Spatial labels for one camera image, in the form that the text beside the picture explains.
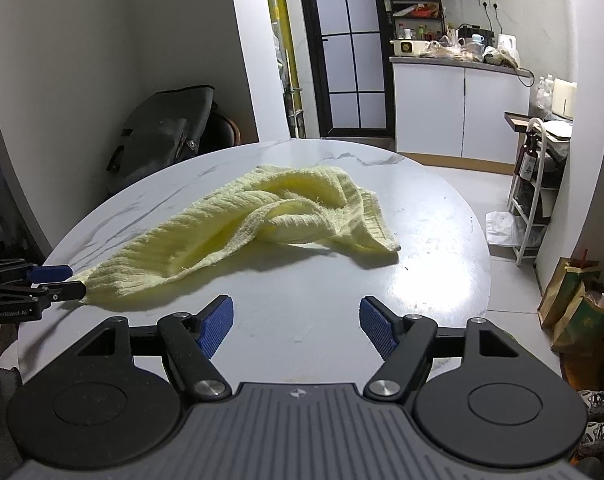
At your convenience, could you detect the yellow knitted towel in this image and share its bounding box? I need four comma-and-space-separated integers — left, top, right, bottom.
78, 165, 401, 308

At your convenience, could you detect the white round marble table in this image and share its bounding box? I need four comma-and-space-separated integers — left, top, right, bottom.
16, 138, 492, 386

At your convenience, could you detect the white plastic bag on floor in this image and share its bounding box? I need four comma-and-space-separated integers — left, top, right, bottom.
485, 211, 526, 248

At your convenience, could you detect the brown green paper bag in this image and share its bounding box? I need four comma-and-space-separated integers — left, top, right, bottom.
537, 258, 604, 356

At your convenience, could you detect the black bag on chair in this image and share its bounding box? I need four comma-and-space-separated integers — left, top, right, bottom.
106, 84, 240, 196

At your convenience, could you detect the dark glass bottle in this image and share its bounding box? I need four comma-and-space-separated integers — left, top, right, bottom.
515, 130, 539, 181

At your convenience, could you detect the white rolling storage cart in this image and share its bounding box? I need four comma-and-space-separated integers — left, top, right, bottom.
504, 112, 573, 266

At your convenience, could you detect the white kitchen base cabinet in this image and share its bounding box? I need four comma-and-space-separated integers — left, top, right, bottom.
391, 56, 534, 174

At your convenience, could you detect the white rice cooker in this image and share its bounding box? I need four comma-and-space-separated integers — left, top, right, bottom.
391, 39, 430, 58

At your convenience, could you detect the white electric kettle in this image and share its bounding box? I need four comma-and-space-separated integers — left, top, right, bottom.
498, 34, 520, 62

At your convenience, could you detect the black spice shelf rack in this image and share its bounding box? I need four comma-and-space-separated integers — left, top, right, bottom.
385, 0, 446, 41

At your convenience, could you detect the black framed glass door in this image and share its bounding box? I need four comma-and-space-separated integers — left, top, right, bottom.
301, 0, 395, 140

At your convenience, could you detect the yellow vertical pipe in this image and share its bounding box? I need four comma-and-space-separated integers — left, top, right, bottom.
267, 0, 306, 139

